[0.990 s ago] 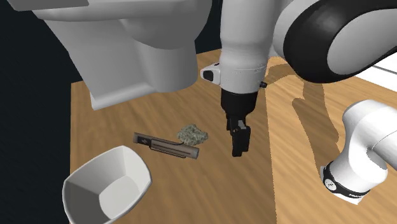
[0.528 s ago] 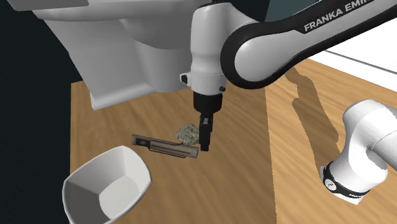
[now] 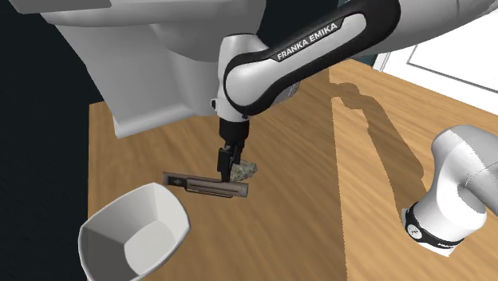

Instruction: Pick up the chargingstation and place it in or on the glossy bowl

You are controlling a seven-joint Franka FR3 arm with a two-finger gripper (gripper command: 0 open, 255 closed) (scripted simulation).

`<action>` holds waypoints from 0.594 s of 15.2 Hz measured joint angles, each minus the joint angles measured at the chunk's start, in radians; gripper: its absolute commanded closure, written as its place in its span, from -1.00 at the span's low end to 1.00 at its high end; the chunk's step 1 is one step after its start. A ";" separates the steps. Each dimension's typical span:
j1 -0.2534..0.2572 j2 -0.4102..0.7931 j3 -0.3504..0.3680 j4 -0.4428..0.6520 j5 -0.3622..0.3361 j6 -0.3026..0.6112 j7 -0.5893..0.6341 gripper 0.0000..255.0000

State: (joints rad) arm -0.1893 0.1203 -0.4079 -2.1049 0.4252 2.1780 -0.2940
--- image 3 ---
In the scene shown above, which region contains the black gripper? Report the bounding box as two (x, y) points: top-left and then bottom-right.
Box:
(216, 117), (251, 184)

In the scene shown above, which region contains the grey speckled rock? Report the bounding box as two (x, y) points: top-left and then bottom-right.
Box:
(229, 158), (259, 183)

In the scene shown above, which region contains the white bowl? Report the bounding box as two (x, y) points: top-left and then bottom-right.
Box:
(77, 181), (192, 281)

